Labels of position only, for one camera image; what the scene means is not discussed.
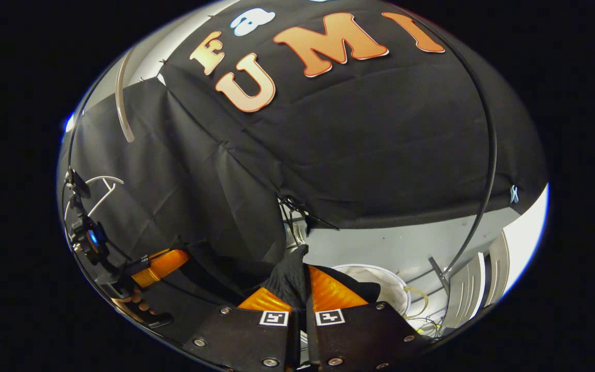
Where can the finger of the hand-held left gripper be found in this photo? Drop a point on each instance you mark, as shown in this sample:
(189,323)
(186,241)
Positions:
(166,264)

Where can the black knit garment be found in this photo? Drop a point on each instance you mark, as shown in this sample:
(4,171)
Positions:
(287,279)

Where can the black metal clothes rack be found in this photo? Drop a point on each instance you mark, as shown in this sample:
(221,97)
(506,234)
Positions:
(494,144)

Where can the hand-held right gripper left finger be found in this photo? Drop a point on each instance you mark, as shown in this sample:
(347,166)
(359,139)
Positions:
(246,341)

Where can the pale blue clip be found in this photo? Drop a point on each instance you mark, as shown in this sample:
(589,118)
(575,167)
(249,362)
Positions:
(514,194)

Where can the white plastic hanger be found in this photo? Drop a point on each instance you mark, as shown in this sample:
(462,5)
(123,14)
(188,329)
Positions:
(104,180)

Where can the white slatted rack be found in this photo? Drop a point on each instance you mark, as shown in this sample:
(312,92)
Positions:
(470,284)

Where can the white laundry hamper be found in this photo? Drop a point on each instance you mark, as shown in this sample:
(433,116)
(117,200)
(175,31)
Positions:
(391,289)

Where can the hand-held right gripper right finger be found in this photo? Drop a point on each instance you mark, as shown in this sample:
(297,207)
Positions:
(311,341)

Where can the black backdrop cloth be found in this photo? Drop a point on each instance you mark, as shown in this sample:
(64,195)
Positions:
(380,129)

